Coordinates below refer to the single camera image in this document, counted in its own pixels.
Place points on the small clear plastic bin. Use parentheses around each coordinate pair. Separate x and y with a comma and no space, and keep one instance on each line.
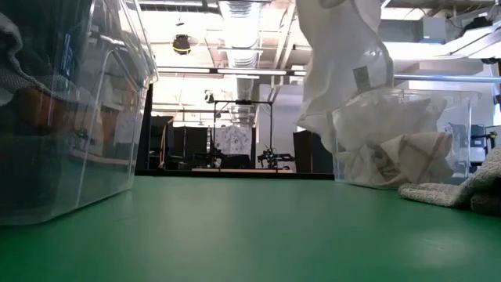
(462,117)

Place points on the white patterned hanging cloth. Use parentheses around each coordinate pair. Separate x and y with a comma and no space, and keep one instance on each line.
(233,139)

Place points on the black metal frame stand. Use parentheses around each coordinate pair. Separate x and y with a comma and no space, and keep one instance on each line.
(242,102)

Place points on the black ceiling camera dome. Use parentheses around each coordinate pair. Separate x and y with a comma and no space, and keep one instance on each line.
(182,44)

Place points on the white pink checked towel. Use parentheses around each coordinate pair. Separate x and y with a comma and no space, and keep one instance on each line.
(422,152)

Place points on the background black robot arm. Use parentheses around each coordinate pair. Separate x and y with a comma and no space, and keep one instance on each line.
(274,156)

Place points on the silver round ceiling duct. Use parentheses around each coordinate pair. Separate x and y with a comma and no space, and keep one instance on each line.
(240,31)

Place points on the large clear plastic bin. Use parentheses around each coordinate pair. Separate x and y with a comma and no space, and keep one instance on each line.
(117,176)

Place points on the black partition panel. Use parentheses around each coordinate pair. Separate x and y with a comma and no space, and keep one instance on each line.
(145,129)

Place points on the plain white towel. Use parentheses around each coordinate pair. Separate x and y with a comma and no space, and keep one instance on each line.
(336,58)

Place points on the beige waffle towel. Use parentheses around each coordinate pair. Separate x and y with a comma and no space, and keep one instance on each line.
(481,176)

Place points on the grey ceiling duct box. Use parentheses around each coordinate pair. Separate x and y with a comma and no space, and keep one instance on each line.
(415,30)

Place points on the dark grey towel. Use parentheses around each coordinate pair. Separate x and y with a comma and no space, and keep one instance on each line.
(9,58)

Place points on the dark cabinet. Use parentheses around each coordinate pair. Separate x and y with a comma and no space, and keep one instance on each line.
(313,152)

